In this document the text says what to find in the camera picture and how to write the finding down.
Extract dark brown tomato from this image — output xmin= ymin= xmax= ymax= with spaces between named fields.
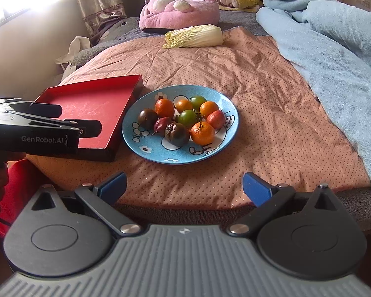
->
xmin=137 ymin=109 xmax=158 ymax=130

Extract small red fruit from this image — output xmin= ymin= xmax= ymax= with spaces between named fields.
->
xmin=152 ymin=117 xmax=173 ymax=136

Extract orange mandarin fruit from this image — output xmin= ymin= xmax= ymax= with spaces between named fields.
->
xmin=155 ymin=98 xmax=175 ymax=119

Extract red shallow box tray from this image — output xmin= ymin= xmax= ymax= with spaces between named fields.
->
xmin=35 ymin=75 xmax=143 ymax=162

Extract red clothing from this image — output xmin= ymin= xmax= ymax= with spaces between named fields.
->
xmin=0 ymin=159 xmax=51 ymax=240

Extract blue cartoon plate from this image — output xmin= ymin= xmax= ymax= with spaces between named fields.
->
xmin=122 ymin=85 xmax=239 ymax=165

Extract white tote bag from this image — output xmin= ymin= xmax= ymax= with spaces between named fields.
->
xmin=55 ymin=36 xmax=91 ymax=80

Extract dark tomato on plate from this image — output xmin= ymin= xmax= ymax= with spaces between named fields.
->
xmin=165 ymin=122 xmax=190 ymax=148

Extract orange mandarin with stem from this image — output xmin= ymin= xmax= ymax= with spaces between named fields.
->
xmin=189 ymin=121 xmax=215 ymax=146

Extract red apple-like fruit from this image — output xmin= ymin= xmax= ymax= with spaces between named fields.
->
xmin=206 ymin=110 xmax=226 ymax=130

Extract orange tomato left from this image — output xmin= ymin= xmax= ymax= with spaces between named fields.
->
xmin=175 ymin=99 xmax=193 ymax=113

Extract orange tomato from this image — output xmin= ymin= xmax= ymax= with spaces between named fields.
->
xmin=175 ymin=99 xmax=193 ymax=113
xmin=199 ymin=100 xmax=219 ymax=118

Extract green tomato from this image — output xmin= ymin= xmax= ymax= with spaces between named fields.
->
xmin=189 ymin=95 xmax=207 ymax=111
xmin=177 ymin=109 xmax=200 ymax=129

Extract grey plush toy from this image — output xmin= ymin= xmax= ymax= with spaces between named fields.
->
xmin=71 ymin=17 xmax=143 ymax=69

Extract orange tomato right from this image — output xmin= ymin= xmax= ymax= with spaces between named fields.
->
xmin=199 ymin=100 xmax=219 ymax=118

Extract floral curtain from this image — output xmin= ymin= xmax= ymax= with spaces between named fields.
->
xmin=77 ymin=0 xmax=126 ymax=37

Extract napa cabbage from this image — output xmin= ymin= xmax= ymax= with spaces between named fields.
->
xmin=163 ymin=24 xmax=224 ymax=49

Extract pink plush cushion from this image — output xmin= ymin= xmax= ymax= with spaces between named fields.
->
xmin=139 ymin=0 xmax=220 ymax=31

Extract light blue blanket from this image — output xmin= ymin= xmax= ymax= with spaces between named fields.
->
xmin=256 ymin=0 xmax=371 ymax=180

